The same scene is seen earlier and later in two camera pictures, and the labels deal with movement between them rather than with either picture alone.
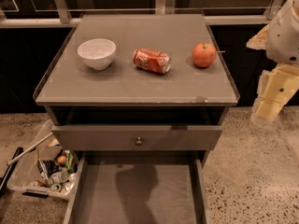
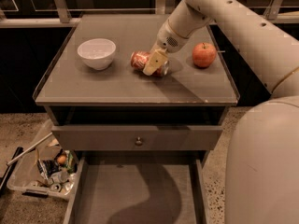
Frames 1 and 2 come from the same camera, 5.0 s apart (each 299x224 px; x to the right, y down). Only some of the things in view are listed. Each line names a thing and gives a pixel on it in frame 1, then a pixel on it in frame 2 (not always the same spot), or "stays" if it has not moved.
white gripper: (284, 37) → (166, 39)
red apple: (204, 55) stays
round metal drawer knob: (138, 142) stays
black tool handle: (19, 151) stays
